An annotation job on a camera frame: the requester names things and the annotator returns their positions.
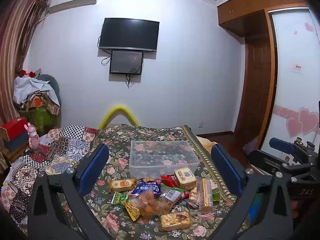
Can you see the small wall monitor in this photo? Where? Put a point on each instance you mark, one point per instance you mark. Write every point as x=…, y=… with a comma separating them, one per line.
x=126, y=62

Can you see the wooden wardrobe cabinet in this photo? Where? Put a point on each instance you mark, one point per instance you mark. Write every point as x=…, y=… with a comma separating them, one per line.
x=240, y=10

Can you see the blue snack packet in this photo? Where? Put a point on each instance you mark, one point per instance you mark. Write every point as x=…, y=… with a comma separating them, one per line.
x=150, y=188

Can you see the wooden door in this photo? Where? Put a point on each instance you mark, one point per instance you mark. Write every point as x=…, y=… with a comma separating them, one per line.
x=255, y=87

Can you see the clear bag of fried snacks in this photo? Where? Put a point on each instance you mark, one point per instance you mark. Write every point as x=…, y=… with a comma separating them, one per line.
x=150, y=203

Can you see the yellow fleece blanket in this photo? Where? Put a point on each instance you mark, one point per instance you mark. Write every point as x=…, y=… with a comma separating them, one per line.
x=206, y=143

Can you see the striped brown curtain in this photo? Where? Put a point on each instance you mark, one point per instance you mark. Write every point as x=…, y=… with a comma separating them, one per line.
x=15, y=42

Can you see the pile of clothes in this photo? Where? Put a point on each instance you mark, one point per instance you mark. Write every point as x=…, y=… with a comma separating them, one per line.
x=32, y=90

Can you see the patchwork quilt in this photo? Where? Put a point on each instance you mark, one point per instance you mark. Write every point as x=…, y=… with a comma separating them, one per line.
x=55, y=150

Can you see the white air conditioner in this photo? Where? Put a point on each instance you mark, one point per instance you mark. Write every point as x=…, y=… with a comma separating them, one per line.
x=75, y=1

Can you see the large wall television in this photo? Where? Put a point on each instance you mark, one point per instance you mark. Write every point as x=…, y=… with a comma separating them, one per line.
x=128, y=33

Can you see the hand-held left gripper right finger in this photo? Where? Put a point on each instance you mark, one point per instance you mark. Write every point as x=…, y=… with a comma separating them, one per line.
x=226, y=171

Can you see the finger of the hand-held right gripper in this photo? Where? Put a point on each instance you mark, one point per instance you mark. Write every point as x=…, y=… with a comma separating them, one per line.
x=265, y=158
x=282, y=145

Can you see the golden cake packet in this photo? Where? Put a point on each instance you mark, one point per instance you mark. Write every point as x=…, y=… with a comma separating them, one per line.
x=175, y=221

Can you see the grey chair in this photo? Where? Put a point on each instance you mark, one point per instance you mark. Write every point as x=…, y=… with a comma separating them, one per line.
x=53, y=82

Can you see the yellow foam tube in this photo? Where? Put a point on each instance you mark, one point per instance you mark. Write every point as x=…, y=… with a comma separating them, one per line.
x=120, y=108

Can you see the clear plastic storage box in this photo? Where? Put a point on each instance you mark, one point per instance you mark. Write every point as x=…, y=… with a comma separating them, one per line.
x=162, y=155

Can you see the small clear biscuit packet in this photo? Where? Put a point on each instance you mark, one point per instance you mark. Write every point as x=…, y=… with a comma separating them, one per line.
x=193, y=197

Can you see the dark grey box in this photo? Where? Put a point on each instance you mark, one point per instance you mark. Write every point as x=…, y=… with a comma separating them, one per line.
x=17, y=141

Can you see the yellow strip snack bag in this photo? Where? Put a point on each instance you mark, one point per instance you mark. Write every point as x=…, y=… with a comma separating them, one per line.
x=132, y=210

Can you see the red snack packet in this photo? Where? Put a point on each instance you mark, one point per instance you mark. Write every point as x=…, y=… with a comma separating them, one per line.
x=168, y=180

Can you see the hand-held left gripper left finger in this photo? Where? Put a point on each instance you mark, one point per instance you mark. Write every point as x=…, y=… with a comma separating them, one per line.
x=92, y=172

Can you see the pale cake packet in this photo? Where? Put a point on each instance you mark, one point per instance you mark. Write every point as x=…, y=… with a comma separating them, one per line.
x=185, y=178

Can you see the green pea packet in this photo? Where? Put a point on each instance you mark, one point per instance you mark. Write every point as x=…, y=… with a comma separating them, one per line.
x=120, y=198

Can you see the pink bunny toy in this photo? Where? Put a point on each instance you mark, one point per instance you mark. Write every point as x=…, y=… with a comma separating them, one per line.
x=32, y=137

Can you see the red box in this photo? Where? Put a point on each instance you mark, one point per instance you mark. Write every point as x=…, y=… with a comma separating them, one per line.
x=12, y=127

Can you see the tall clear biscuit packet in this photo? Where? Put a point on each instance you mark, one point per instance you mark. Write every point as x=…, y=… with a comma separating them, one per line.
x=206, y=197

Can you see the white sliding door with hearts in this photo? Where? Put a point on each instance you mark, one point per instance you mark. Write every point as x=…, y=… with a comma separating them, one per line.
x=295, y=92

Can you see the green-edged clear cake packet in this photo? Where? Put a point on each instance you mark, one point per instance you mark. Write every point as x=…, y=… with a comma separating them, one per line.
x=171, y=194

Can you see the cake packet with face print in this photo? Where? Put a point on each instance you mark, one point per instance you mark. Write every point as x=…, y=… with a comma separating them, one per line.
x=122, y=185

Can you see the green jelly packet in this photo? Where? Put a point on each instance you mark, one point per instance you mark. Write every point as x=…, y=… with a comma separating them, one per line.
x=216, y=195

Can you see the green bag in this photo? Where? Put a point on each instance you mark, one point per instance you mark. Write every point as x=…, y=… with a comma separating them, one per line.
x=41, y=120

